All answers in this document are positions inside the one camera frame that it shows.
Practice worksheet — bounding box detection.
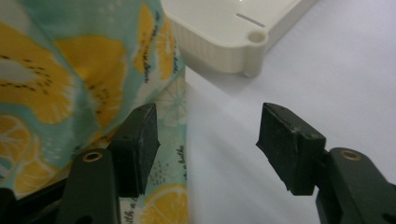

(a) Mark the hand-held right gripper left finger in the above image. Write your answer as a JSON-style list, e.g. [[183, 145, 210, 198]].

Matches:
[[106, 102, 162, 199]]

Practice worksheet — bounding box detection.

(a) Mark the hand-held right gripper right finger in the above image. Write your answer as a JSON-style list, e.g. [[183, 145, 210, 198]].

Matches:
[[255, 102, 327, 196]]

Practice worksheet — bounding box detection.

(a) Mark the lemon print cloth bag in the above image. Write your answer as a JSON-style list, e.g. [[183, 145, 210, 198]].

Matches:
[[0, 0, 190, 224]]

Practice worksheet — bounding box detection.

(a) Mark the cream plastic tray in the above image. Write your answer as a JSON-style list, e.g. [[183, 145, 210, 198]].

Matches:
[[160, 0, 318, 78]]

